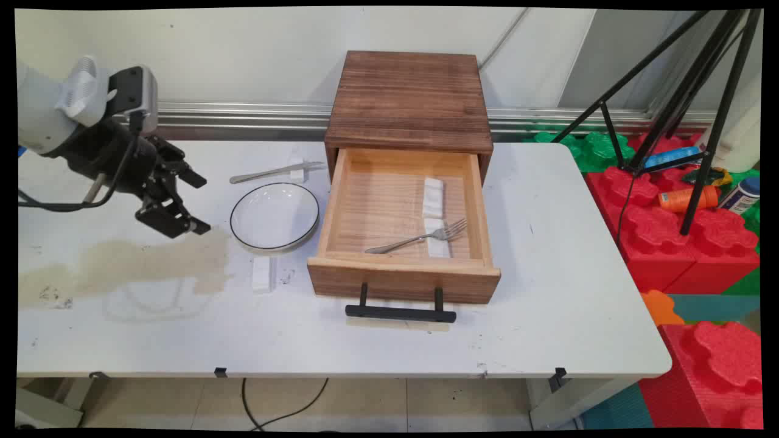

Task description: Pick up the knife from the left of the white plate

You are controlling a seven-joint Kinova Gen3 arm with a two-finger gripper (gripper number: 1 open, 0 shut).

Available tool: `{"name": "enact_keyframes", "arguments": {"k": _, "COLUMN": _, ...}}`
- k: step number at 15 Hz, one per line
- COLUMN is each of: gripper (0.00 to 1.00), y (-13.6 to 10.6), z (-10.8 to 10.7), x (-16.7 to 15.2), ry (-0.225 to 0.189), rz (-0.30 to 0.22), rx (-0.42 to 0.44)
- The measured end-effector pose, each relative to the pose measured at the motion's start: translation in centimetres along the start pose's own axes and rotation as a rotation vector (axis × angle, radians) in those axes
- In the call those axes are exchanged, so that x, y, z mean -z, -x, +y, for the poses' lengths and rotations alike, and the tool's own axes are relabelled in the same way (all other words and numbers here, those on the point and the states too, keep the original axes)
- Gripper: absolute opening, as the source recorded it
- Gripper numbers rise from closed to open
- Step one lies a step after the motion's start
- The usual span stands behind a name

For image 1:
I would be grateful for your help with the teal foam mat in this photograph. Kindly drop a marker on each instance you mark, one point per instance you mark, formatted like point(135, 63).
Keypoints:
point(718, 307)

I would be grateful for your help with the white plastic container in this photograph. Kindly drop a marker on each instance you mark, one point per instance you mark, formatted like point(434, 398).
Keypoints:
point(742, 134)

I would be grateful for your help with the silver fork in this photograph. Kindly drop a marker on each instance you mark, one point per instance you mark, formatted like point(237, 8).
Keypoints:
point(420, 237)

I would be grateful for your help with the white plate with black rim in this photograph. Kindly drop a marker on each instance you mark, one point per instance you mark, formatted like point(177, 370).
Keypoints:
point(274, 216)

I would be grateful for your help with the green foam block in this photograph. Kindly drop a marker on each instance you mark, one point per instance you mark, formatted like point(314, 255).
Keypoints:
point(593, 149)

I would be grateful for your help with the aluminium wall rail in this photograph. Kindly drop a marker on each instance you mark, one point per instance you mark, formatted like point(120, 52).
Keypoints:
point(548, 118)

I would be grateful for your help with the blue package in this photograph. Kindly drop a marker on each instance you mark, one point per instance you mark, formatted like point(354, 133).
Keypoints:
point(669, 157)

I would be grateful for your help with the orange bottle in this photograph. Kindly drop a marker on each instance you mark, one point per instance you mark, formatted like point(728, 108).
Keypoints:
point(675, 199)

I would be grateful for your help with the black tripod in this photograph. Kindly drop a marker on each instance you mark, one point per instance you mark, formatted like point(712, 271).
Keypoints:
point(700, 176)

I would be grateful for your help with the red foam block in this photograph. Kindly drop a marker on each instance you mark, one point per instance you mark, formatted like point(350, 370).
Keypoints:
point(712, 377)
point(645, 231)
point(724, 255)

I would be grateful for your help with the white bottle with blue cap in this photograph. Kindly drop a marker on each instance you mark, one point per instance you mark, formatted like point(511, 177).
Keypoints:
point(741, 196)

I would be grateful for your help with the dark wooden drawer cabinet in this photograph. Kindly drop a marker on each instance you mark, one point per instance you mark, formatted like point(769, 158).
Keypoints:
point(409, 97)

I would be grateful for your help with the yellow green package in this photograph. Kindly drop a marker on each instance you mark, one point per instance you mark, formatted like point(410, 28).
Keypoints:
point(721, 176)

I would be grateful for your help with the orange foam block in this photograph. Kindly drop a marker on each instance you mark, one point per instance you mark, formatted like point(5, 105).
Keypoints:
point(660, 307)

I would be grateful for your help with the white table leg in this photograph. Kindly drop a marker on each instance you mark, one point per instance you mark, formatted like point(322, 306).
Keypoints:
point(566, 404)

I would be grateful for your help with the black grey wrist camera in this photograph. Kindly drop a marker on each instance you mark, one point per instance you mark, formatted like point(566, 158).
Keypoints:
point(139, 91)

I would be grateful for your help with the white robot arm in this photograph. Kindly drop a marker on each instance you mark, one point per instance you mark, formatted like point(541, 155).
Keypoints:
point(39, 115)

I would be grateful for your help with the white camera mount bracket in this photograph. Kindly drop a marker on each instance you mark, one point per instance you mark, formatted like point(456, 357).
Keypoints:
point(82, 91)

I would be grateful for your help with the silver table knife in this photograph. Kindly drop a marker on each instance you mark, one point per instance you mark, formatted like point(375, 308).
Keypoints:
point(261, 174)

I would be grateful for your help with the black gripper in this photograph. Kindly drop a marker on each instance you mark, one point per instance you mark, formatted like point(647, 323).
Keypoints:
point(103, 155)

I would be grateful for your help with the white cutlery rest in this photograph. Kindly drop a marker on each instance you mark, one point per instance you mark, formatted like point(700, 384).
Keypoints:
point(261, 274)
point(438, 246)
point(297, 171)
point(433, 198)

